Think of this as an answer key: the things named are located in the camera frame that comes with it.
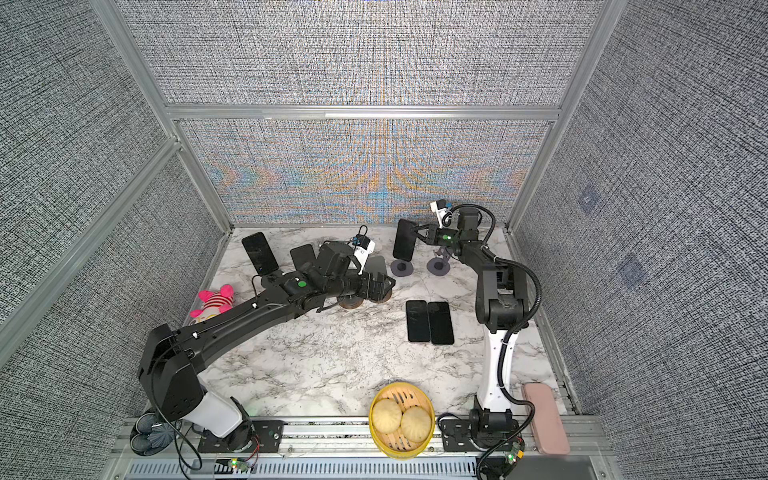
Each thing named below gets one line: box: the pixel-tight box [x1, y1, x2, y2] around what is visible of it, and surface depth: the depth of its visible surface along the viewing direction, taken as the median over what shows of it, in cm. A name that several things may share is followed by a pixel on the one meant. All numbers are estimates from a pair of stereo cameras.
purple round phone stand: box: [390, 259, 414, 277], surface depth 109 cm
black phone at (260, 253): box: [242, 232, 279, 275], surface depth 97 cm
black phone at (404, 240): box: [393, 218, 417, 262], surface depth 102 cm
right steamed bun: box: [401, 405, 432, 443], surface depth 71 cm
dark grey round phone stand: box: [261, 271, 284, 291], surface depth 105 cm
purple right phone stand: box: [427, 246, 451, 276], surface depth 108 cm
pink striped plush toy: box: [188, 284, 235, 326], surface depth 94 cm
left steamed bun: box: [372, 398, 402, 434], surface depth 73 cm
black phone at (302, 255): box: [290, 244, 316, 270], surface depth 94 cm
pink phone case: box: [522, 383, 570, 455], surface depth 75 cm
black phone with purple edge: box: [406, 300, 430, 342], surface depth 97 cm
